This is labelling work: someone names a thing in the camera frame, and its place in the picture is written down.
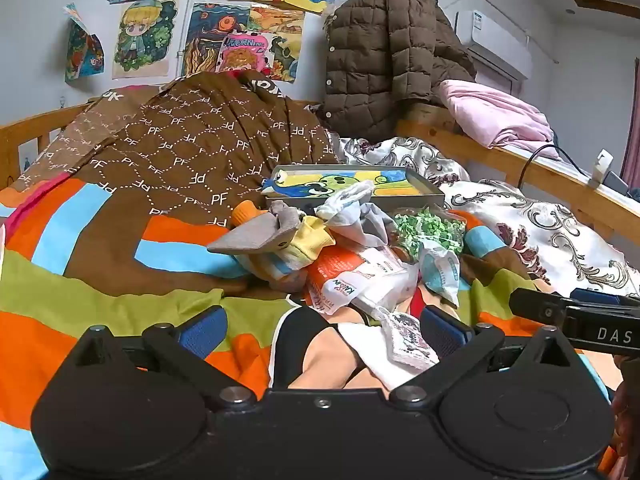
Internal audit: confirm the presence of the grey white sock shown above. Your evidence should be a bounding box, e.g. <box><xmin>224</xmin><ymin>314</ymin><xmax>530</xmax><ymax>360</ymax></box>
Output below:
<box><xmin>330</xmin><ymin>202</ymin><xmax>397</xmax><ymax>257</ymax></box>

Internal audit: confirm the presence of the white cloth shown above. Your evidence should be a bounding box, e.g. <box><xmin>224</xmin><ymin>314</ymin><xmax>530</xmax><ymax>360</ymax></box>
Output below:
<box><xmin>337</xmin><ymin>322</ymin><xmax>401</xmax><ymax>391</ymax></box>

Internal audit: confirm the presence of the metal tray with picture lining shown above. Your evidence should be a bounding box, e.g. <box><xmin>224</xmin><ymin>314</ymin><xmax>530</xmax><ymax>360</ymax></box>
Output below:
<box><xmin>262</xmin><ymin>164</ymin><xmax>446</xmax><ymax>212</ymax></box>

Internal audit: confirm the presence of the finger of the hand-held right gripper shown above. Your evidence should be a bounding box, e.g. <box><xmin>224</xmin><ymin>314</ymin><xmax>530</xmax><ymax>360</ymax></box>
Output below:
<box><xmin>570</xmin><ymin>287</ymin><xmax>640</xmax><ymax>308</ymax></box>
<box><xmin>509</xmin><ymin>287</ymin><xmax>640</xmax><ymax>356</ymax></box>

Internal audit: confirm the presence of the brown patterned blanket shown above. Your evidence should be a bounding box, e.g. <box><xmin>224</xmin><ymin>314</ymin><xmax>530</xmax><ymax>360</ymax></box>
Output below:
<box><xmin>10</xmin><ymin>70</ymin><xmax>347</xmax><ymax>229</ymax></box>

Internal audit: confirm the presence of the black cable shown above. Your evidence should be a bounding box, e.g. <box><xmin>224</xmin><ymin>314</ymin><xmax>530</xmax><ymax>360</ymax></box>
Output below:
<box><xmin>517</xmin><ymin>144</ymin><xmax>592</xmax><ymax>187</ymax></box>

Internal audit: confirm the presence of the white floral quilt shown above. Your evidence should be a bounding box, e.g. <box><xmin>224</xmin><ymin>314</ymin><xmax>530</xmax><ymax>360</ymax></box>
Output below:
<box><xmin>327</xmin><ymin>132</ymin><xmax>640</xmax><ymax>298</ymax></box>

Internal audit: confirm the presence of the brown puffer jacket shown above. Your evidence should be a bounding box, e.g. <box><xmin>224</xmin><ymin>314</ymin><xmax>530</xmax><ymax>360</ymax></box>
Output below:
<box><xmin>320</xmin><ymin>0</ymin><xmax>478</xmax><ymax>143</ymax></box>

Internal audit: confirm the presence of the folded colourful paper drawing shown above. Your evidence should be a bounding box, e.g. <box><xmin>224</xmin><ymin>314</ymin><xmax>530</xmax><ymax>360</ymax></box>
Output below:
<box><xmin>63</xmin><ymin>2</ymin><xmax>106</xmax><ymax>84</ymax></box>

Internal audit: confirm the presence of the grey phone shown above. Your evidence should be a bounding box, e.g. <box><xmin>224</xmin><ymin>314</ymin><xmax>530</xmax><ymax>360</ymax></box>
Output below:
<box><xmin>602</xmin><ymin>170</ymin><xmax>633</xmax><ymax>197</ymax></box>

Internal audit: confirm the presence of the white air conditioner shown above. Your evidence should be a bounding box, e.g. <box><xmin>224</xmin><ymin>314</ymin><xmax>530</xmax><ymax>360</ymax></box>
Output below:
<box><xmin>452</xmin><ymin>10</ymin><xmax>533</xmax><ymax>81</ymax></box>

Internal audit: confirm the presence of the pink framed girl drawing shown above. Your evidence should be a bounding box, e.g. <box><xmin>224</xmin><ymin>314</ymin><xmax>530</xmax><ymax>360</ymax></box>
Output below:
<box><xmin>215</xmin><ymin>34</ymin><xmax>282</xmax><ymax>77</ymax></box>

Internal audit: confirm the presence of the colourful striped bedsheet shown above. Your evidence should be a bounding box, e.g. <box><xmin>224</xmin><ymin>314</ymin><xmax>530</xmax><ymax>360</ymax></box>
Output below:
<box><xmin>0</xmin><ymin>175</ymin><xmax>621</xmax><ymax>480</ymax></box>

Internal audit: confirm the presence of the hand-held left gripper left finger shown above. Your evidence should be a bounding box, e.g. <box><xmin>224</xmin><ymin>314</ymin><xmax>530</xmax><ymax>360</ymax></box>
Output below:
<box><xmin>75</xmin><ymin>305</ymin><xmax>258</xmax><ymax>408</ymax></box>

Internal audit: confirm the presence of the orange sock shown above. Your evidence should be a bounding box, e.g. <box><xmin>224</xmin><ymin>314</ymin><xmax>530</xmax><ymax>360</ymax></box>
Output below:
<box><xmin>231</xmin><ymin>201</ymin><xmax>266</xmax><ymax>227</ymax></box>

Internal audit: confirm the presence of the cartoon print white pouch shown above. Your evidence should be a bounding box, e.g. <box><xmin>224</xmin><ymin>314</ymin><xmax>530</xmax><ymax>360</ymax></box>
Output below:
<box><xmin>382</xmin><ymin>311</ymin><xmax>440</xmax><ymax>372</ymax></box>

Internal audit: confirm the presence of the pink cloth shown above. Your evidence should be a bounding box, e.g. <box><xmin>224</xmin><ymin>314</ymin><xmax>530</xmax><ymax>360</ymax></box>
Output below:
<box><xmin>437</xmin><ymin>79</ymin><xmax>556</xmax><ymax>149</ymax></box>

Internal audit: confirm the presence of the black trimmed beige cloth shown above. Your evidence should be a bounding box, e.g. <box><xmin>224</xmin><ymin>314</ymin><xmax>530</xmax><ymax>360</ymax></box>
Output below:
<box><xmin>270</xmin><ymin>305</ymin><xmax>386</xmax><ymax>392</ymax></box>

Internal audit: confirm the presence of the white packet with blue print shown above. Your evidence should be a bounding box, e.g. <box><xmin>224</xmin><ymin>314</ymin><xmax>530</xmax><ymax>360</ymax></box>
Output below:
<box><xmin>417</xmin><ymin>241</ymin><xmax>462</xmax><ymax>308</ymax></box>

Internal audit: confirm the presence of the white charger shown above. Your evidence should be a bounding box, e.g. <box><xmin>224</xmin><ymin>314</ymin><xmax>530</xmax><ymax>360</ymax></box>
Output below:
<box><xmin>587</xmin><ymin>149</ymin><xmax>615</xmax><ymax>190</ymax></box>

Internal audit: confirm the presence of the blond child drawing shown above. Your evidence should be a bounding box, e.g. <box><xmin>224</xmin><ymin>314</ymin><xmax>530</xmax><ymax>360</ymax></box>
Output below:
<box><xmin>111</xmin><ymin>0</ymin><xmax>179</xmax><ymax>81</ymax></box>

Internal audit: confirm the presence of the grey yellow striped sock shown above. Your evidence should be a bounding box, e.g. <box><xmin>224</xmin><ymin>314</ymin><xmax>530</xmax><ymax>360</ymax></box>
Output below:
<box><xmin>206</xmin><ymin>200</ymin><xmax>337</xmax><ymax>291</ymax></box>

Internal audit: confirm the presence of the orange white packet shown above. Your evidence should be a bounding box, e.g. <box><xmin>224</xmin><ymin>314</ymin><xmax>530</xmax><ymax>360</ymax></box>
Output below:
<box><xmin>302</xmin><ymin>245</ymin><xmax>421</xmax><ymax>319</ymax></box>

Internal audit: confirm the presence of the wooden bed frame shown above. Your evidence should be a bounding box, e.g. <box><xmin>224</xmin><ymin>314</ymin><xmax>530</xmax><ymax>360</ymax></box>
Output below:
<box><xmin>0</xmin><ymin>100</ymin><xmax>640</xmax><ymax>247</ymax></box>

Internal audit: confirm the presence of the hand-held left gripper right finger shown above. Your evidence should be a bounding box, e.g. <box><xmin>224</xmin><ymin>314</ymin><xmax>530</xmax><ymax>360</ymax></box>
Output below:
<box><xmin>389</xmin><ymin>305</ymin><xmax>576</xmax><ymax>408</ymax></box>

